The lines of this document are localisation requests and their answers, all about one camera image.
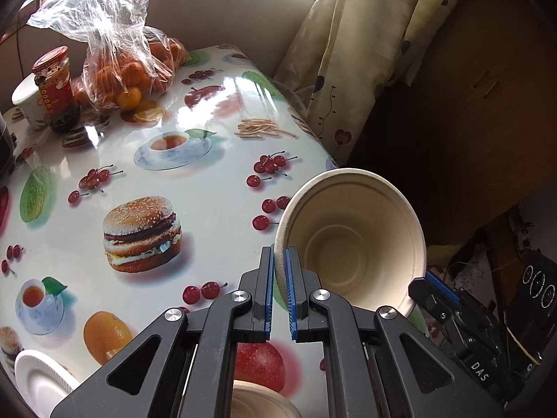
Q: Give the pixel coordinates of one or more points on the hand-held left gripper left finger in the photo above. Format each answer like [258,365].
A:
[270,296]

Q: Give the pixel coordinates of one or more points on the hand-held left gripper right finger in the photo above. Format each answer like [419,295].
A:
[290,296]

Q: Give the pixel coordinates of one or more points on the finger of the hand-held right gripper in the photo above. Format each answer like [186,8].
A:
[444,288]
[424,296]

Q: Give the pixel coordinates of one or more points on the beige paper bowl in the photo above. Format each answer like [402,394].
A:
[357,244]
[256,402]

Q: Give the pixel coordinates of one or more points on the white foam plate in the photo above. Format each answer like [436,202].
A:
[39,383]

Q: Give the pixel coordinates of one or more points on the fruit-print tablecloth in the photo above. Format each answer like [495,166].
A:
[209,183]

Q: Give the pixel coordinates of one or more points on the brown wooden cabinet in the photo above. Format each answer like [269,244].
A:
[478,96]

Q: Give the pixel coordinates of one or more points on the cream printed curtain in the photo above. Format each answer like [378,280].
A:
[357,52]

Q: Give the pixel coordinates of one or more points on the plastic bag of oranges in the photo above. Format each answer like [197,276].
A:
[122,74]

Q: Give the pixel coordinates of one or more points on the red-label glass jar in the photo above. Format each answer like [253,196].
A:
[56,91]

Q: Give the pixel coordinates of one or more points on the black portable fan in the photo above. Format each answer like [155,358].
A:
[5,148]

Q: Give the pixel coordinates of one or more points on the white paper cup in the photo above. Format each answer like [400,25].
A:
[28,104]

